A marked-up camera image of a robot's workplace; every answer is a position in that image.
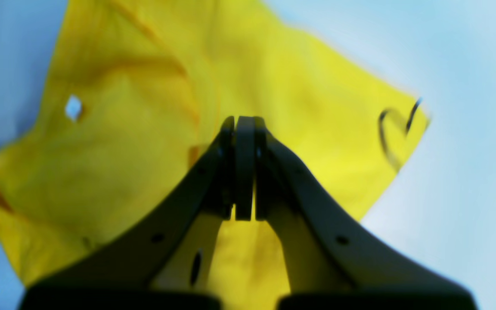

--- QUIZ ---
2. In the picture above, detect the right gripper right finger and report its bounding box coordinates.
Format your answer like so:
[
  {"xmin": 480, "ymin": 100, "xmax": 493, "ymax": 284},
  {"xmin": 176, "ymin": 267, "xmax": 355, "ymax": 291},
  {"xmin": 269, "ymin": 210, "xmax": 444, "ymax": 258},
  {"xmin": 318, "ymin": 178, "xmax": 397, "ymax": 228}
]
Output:
[{"xmin": 254, "ymin": 117, "xmax": 476, "ymax": 310}]

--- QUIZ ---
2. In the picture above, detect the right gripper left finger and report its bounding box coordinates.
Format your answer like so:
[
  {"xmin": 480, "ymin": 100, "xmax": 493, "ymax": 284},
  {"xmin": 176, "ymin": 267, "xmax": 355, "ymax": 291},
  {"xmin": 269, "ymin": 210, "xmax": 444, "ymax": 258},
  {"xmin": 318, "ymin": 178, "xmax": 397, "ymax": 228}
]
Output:
[{"xmin": 20, "ymin": 116, "xmax": 256, "ymax": 310}]

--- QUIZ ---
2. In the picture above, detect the orange yellow t-shirt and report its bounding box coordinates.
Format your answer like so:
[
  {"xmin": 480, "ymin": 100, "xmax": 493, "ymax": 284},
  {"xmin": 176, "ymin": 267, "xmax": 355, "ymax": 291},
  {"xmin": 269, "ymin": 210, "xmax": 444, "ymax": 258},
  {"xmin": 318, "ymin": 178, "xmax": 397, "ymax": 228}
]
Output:
[{"xmin": 0, "ymin": 0, "xmax": 430, "ymax": 288}]

